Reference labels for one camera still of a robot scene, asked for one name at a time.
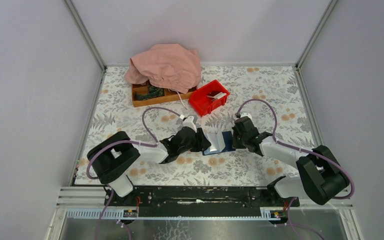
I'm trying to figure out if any navy blue card holder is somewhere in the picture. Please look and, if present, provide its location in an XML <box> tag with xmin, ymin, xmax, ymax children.
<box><xmin>202</xmin><ymin>131</ymin><xmax>236</xmax><ymax>156</ymax></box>

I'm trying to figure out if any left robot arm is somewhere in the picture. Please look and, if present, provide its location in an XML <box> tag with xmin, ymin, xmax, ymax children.
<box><xmin>86</xmin><ymin>126</ymin><xmax>212</xmax><ymax>206</ymax></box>

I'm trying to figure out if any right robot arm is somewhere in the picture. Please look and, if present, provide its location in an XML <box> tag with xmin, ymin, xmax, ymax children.
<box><xmin>232</xmin><ymin>115</ymin><xmax>351</xmax><ymax>206</ymax></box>

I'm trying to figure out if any red plastic bin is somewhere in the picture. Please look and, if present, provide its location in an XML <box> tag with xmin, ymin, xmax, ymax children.
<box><xmin>188</xmin><ymin>79</ymin><xmax>230</xmax><ymax>117</ymax></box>

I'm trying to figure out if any pink cloth garment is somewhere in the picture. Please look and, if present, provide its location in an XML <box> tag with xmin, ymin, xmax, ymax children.
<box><xmin>124</xmin><ymin>43</ymin><xmax>202</xmax><ymax>94</ymax></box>

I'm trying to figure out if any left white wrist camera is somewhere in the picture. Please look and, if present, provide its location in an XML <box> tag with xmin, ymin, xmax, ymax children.
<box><xmin>179</xmin><ymin>114</ymin><xmax>197</xmax><ymax>133</ymax></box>

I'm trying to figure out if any white drawstring cord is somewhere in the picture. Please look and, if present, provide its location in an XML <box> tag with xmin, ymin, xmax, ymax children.
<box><xmin>175</xmin><ymin>90</ymin><xmax>188</xmax><ymax>110</ymax></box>

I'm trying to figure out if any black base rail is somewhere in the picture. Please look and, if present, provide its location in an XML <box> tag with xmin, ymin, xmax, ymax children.
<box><xmin>104</xmin><ymin>185</ymin><xmax>300</xmax><ymax>218</ymax></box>

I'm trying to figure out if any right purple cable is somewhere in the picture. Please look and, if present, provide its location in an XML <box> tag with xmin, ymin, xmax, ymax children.
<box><xmin>236</xmin><ymin>98</ymin><xmax>356</xmax><ymax>240</ymax></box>

